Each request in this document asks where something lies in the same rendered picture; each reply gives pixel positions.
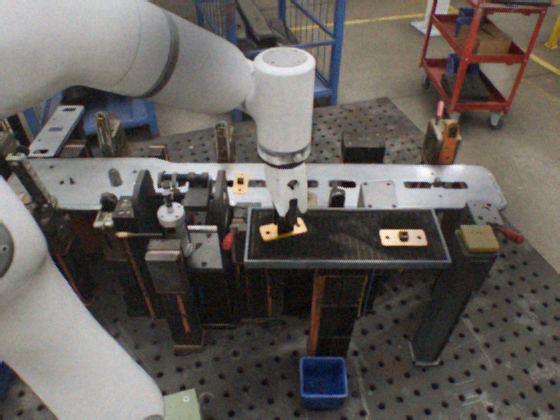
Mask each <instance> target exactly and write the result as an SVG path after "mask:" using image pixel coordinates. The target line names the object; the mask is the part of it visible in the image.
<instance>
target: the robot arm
mask: <svg viewBox="0 0 560 420"><path fill-rule="evenodd" d="M314 78H315V60H314V58H313V57H312V56H311V55H310V54H309V53H307V52H306V51H303V50H299V49H294V48H275V49H271V50H265V51H263V52H261V53H260V54H258V55H257V58H256V59H255V61H249V60H247V59H245V57H244V56H243V54H242V52H241V51H239V50H238V49H237V48H236V47H235V46H234V45H232V44H231V43H229V42H227V41H226V40H224V39H222V38H220V37H219V36H217V35H216V34H212V33H210V32H208V31H207V30H205V29H204V28H202V27H198V26H196V25H194V24H193V23H191V22H190V21H188V20H184V19H183V18H181V17H179V16H177V15H175V14H172V13H170V12H168V11H166V10H164V9H163V8H162V9H161V8H159V7H157V6H155V5H154V4H152V3H151V4H150V3H148V2H147V1H146V0H0V120H3V119H5V118H8V117H9V116H12V115H15V114H17V113H20V112H21V111H24V110H26V109H28V108H30V107H33V106H36V105H39V104H41V103H42V102H45V101H47V100H48V99H50V98H52V97H53V96H55V95H56V94H57V93H59V92H61V91H62V90H64V89H65V88H67V87H69V86H72V85H82V86H87V87H90V88H94V89H100V90H104V91H107V92H111V93H114V94H122V95H125V96H129V97H132V98H136V99H140V100H147V101H151V102H154V103H158V104H162V105H166V106H170V107H177V108H182V109H186V110H190V111H193V112H198V113H203V114H209V115H219V114H224V113H227V112H230V111H232V110H234V109H237V110H239V111H241V112H243V113H247V114H249V115H251V116H252V118H253V120H254V122H255V125H256V130H257V150H258V154H259V156H260V157H261V159H262V161H263V162H265V180H266V184H267V187H268V190H269V192H270V197H271V199H272V205H273V207H274V208H273V209H272V217H273V224H274V225H277V234H278V235H282V234H286V233H290V232H293V231H294V225H296V224H298V219H297V210H296V205H297V206H298V208H299V210H300V211H301V213H305V212H306V211H307V206H308V189H307V173H306V166H305V162H306V160H307V158H308V155H309V153H310V142H311V126H312V110H313V94H314ZM275 207H276V208H275ZM0 359H2V360H3V361H4V362H5V364H8V365H9V366H10V367H11V368H12V370H14V371H15V372H16V373H17V374H18V375H19V376H20V377H21V378H22V379H23V380H24V381H25V382H26V383H27V385H28V386H29V387H31V389H32V390H33V391H34V392H35V394H36V395H37V396H38V397H40V399H41V400H42V401H43V402H44V404H45V405H46V406H47V407H48V408H49V409H50V410H51V411H52V412H53V413H54V415H55V417H57V418H58V419H59V420H164V417H165V414H164V412H165V405H164V399H163V396H162V394H161V392H160V390H159V387H158V386H157V385H156V382H155V381H154V380H153V378H152V377H151V376H150V375H148V374H146V372H145V371H144V370H143V369H142V367H141V366H140V365H139V364H138V363H137V362H135V361H134V360H133V359H132V358H131V357H130V356H129V355H128V353H127V352H126V350H125V349H123V348H122V347H121V346H120V345H119V344H118V343H117V342H116V341H115V339H114V338H113V337H112V336H111V335H109V334H108V333H107V332H106V331H105V330H104V328H103V327H102V326H101V325H100V324H99V323H98V322H97V320H95V319H94V318H93V317H92V314H91V313H90V312H89V311H88V309H87V308H86V307H85V306H84V305H83V304H82V302H81V300H80V299H79V297H78V296H77V295H76V293H74V292H73V290H72V289H71V286H70V285H69V283H68V282H67V281H66V279H64V278H63V276H62V274H61V272H60V271H59V270H58V268H57V267H56V265H54V263H53V260H52V258H51V256H50V254H49V252H48V249H47V243H46V240H45V236H44V234H43V233H42V231H41V229H40V228H39V227H38V225H37V223H36V221H35V220H34V218H33V217H32V216H31V214H30V213H29V211H28V210H27V209H26V207H25V205H24V204H23V203H22V202H21V200H20V199H19V197H18V196H17V194H15V193H14V192H13V189H12V188H11V187H10V186H9V185H8V183H7V182H6V181H5V180H4V179H3V178H2V176H1V175H0Z"/></svg>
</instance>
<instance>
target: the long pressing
mask: <svg viewBox="0 0 560 420"><path fill-rule="evenodd" d="M28 160H29V161H30V163H31V164H32V166H33V169H35V171H36V172H37V174H38V176H39V178H40V179H41V180H42V181H43V183H44V184H45V187H46V189H47V190H48V192H50V193H51V195H56V196H57V197H58V206H59V208H60V210H61V212H62V213H99V211H100V206H101V204H100V195H101V192H103V191H111V192H113V193H115V194H116V195H117V197H118V199H120V196H132V191H133V186H134V185H135V181H136V179H137V176H138V173H139V171H140V170H147V169H148V170H149V171H150V173H151V176H152V180H153V181H154V186H155V191H156V192H163V191H164V190H166V189H163V187H162V188H157V186H156V182H157V180H156V175H157V174H158V172H163V171H166V172H165V173H164V174H172V173H173V172H178V174H188V172H195V173H196V174H201V173H202V172H208V173H209V175H212V176H213V181H215V180H216V175H217V170H225V171H226V178H227V181H234V175H235V173H236V172H243V173H249V181H266V180H265V163H223V164H175V163H170V162H168V161H164V160H161V159H157V158H138V157H121V158H32V159H28ZM305 166H306V173H307V181H317V183H318V187H316V188H307V189H308V191H311V192H313V193H315V194H316V195H317V202H318V208H328V199H329V192H330V190H331V189H332V188H331V187H329V184H328V182H329V181H332V182H355V184H356V187H355V188H345V189H346V203H345V208H356V207H357V201H358V196H359V190H360V183H362V182H391V183H392V184H393V186H394V190H395V194H396V197H397V201H398V204H399V207H400V208H432V209H434V212H462V210H463V208H464V205H465V203H466V202H467V201H468V200H491V201H493V203H494V206H495V207H496V209H497V211H498V212H502V211H504V210H505V209H506V208H507V206H508V203H507V201H506V199H505V197H504V195H503V193H502V191H501V189H500V187H499V185H498V183H497V182H496V180H495V178H494V177H493V174H492V173H491V172H490V171H489V170H488V169H486V168H485V167H482V166H477V165H354V164H333V163H305ZM50 167H52V168H50ZM111 168H115V169H117V170H118V171H119V172H120V173H121V179H122V184H121V185H120V186H119V187H112V186H111V185H110V179H109V176H108V172H109V170H110V169H111ZM133 171H136V172H135V173H133ZM431 173H433V174H431ZM70 177H72V178H73V180H74V184H71V182H70V179H69V178H70ZM436 177H440V178H441V183H442V182H453V183H465V184H466V186H467V188H468V189H454V188H443V187H441V185H442V184H441V185H440V187H432V186H431V183H433V182H434V179H435V178H436ZM61 180H63V182H65V183H64V184H60V181H61ZM405 182H427V183H429V186H430V188H406V187H405V185H404V183H405ZM7 183H8V185H9V186H10V187H11V188H12V189H13V192H25V193H26V194H27V196H28V197H29V199H30V201H31V196H30V194H29V193H27V191H26V190H25V187H24V186H23V185H22V183H21V182H19V179H18V178H17V176H16V175H15V174H14V172H13V173H12V175H11V176H10V177H9V179H8V181H7ZM228 192H229V198H230V204H231V209H232V210H233V206H234V205H235V203H236V202H261V203H262V207H273V205H272V199H271V197H270V192H269V190H268V187H248V189H247V193H246V194H233V193H232V187H228ZM440 196H441V197H440Z"/></svg>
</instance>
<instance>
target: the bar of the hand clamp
mask: <svg viewBox="0 0 560 420"><path fill-rule="evenodd" d="M16 152H17V154H16V155H15V156H14V155H13V154H12V153H9V155H8V157H7V158H6V162H7V163H8V164H9V167H10V168H11V171H12V172H14V174H15V175H16V176H17V178H18V179H19V182H21V183H22V185H23V186H24V187H25V190H26V191H27V193H29V194H30V196H31V198H32V200H33V201H35V200H38V199H40V198H43V199H44V201H45V203H46V204H47V205H48V206H49V207H50V209H51V206H50V204H49V198H50V196H51V193H50V192H48V190H47V189H46V187H45V184H44V183H43V181H42V180H41V179H40V178H39V176H38V174H37V172H36V171H35V169H33V166H32V164H31V163H30V161H29V160H28V159H27V157H26V156H28V155H29V154H30V150H29V148H28V147H26V146H23V145H19V146H17V148H16Z"/></svg>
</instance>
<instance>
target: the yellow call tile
mask: <svg viewBox="0 0 560 420"><path fill-rule="evenodd" d="M460 233H461V235H462V238H463V240H464V243H465V245H466V247H467V249H468V252H498V251H499V249H500V246H499V244H498V242H497V241H496V239H495V237H494V233H493V230H492V229H491V227H490V226H489V225H460Z"/></svg>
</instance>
